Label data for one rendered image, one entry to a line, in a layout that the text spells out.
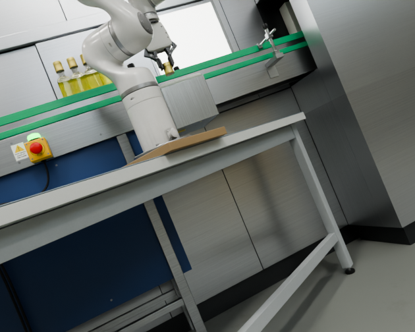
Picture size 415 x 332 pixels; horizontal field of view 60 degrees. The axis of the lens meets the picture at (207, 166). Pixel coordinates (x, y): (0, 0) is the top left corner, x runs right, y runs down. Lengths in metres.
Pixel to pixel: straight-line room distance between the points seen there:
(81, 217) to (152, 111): 0.38
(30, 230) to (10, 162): 0.69
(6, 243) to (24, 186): 0.69
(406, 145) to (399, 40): 0.51
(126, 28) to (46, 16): 0.89
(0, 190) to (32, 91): 0.54
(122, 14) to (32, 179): 0.69
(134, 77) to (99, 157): 0.46
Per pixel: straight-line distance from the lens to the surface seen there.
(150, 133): 1.05
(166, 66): 1.39
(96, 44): 1.16
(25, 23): 1.95
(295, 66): 1.85
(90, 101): 1.49
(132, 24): 1.11
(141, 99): 1.06
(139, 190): 0.93
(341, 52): 1.80
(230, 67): 1.73
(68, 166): 1.44
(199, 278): 1.78
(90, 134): 1.43
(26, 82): 1.84
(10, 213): 0.74
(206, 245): 1.77
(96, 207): 0.86
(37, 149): 1.34
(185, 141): 0.97
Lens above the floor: 0.67
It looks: 1 degrees up
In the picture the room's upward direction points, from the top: 22 degrees counter-clockwise
